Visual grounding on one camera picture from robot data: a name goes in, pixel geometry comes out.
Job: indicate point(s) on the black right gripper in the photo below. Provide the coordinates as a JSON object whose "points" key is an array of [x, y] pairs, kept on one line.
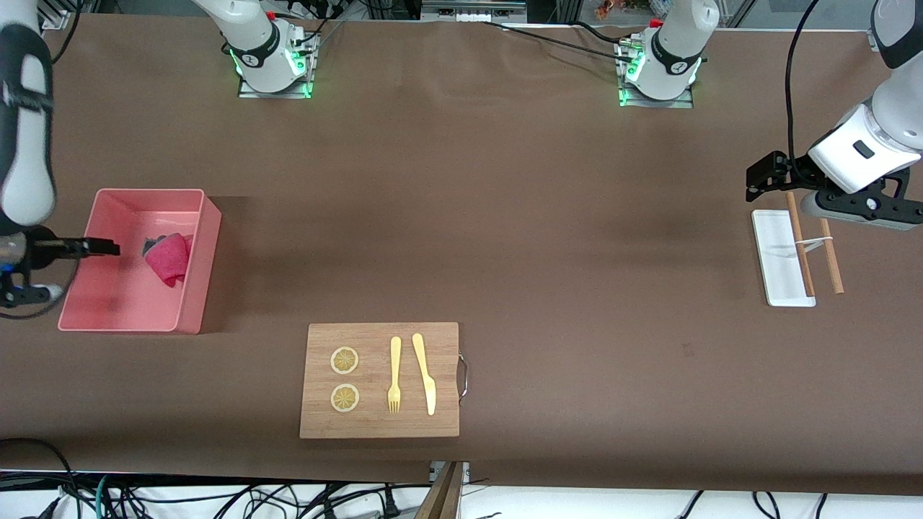
{"points": [[45, 248]]}

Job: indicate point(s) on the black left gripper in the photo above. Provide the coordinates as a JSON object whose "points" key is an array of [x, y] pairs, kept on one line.
{"points": [[792, 171]]}

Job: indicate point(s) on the pink and grey cloth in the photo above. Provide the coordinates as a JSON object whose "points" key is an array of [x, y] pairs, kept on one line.
{"points": [[170, 262]]}

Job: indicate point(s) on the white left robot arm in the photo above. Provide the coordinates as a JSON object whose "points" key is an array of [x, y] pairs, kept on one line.
{"points": [[865, 151]]}

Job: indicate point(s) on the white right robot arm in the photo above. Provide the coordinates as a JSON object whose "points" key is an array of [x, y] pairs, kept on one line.
{"points": [[29, 180]]}

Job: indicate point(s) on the pink plastic bin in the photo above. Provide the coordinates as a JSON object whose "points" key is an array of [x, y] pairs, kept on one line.
{"points": [[119, 299]]}

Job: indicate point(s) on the white rectangular tray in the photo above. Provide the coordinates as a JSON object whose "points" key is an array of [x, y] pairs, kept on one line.
{"points": [[775, 252]]}

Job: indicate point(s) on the orange background object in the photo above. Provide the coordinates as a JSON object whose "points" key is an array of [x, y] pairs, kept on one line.
{"points": [[611, 9]]}

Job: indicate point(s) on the yellow lemon slice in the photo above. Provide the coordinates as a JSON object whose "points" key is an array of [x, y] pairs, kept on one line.
{"points": [[345, 398], [345, 360]]}

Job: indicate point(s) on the yellow plastic fork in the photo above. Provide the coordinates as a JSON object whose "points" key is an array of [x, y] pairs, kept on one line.
{"points": [[394, 375]]}

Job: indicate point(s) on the bamboo cutting board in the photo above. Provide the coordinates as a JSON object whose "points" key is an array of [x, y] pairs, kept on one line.
{"points": [[378, 418]]}

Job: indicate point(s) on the yellow plastic knife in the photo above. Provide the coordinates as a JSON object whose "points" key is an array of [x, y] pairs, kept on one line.
{"points": [[425, 375]]}

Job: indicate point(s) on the black power plug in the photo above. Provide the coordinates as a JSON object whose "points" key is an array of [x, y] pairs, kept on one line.
{"points": [[390, 504]]}

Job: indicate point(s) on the wooden beam under table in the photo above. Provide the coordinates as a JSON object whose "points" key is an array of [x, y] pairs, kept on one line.
{"points": [[441, 497]]}

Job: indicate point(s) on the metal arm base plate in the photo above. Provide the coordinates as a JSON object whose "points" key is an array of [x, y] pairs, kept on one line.
{"points": [[277, 94], [657, 104]]}

